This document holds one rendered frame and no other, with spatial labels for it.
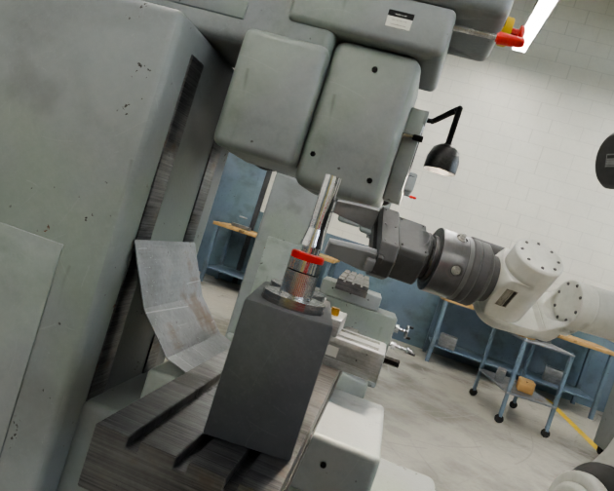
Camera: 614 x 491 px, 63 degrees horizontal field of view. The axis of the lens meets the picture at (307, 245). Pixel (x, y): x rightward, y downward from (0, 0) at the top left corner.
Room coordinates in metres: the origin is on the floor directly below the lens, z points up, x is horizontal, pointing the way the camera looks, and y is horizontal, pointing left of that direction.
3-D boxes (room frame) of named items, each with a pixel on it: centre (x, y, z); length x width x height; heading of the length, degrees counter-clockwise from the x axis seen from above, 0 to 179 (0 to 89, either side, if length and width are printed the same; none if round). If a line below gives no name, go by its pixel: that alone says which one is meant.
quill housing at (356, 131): (1.15, -0.04, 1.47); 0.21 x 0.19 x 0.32; 170
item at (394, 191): (1.13, -0.15, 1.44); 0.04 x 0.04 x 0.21; 80
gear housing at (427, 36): (1.15, 0.00, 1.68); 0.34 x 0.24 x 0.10; 80
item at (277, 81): (1.18, 0.15, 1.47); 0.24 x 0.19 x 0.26; 170
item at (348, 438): (1.15, -0.04, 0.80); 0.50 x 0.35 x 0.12; 80
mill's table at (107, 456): (1.18, -0.05, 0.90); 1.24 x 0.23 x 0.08; 170
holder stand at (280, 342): (0.75, -0.01, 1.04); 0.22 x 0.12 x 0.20; 179
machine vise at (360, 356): (1.25, -0.09, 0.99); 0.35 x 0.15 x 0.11; 80
